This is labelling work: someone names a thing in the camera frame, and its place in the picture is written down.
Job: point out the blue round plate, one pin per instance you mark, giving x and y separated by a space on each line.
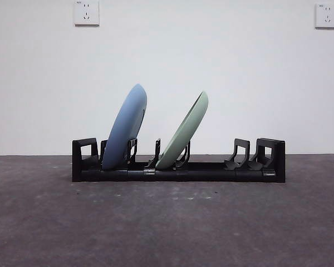
125 125

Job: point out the black plastic plate rack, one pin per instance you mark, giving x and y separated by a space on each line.
211 175

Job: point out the white wall socket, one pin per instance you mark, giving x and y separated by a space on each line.
87 12
327 15

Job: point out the light green round plate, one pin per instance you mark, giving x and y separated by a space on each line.
183 133

